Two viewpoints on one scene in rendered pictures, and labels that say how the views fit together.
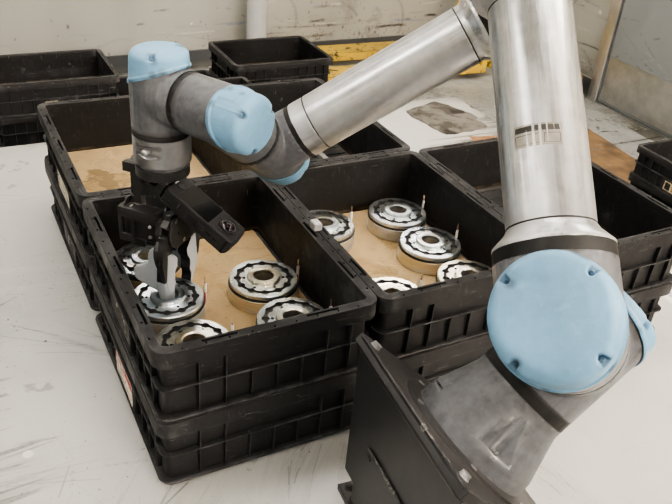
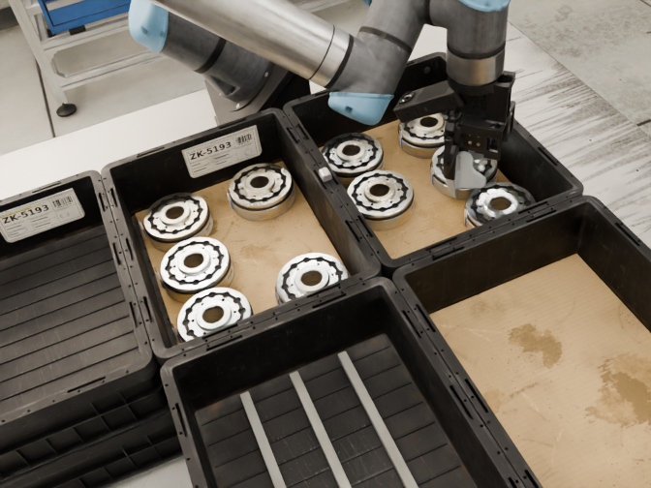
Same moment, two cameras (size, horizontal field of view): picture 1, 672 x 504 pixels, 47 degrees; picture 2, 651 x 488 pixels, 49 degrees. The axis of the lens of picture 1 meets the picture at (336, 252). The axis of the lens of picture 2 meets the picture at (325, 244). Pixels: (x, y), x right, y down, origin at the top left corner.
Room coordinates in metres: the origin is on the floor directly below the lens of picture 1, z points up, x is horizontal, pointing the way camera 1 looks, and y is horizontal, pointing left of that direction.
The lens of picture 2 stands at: (1.73, 0.21, 1.61)
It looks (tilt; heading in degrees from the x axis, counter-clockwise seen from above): 47 degrees down; 195
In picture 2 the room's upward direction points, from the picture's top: 10 degrees counter-clockwise
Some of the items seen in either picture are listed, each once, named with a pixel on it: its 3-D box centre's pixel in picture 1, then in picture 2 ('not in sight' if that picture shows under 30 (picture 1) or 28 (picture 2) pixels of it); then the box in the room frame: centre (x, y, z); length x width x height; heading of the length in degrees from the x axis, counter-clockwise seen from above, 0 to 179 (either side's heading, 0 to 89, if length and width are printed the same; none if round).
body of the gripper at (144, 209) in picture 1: (159, 201); (478, 109); (0.91, 0.25, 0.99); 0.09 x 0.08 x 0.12; 72
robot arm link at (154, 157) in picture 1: (160, 148); (476, 57); (0.91, 0.24, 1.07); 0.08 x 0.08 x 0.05
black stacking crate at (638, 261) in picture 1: (540, 216); (32, 320); (1.21, -0.36, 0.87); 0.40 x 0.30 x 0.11; 30
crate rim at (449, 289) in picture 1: (400, 218); (229, 219); (1.06, -0.10, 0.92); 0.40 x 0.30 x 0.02; 30
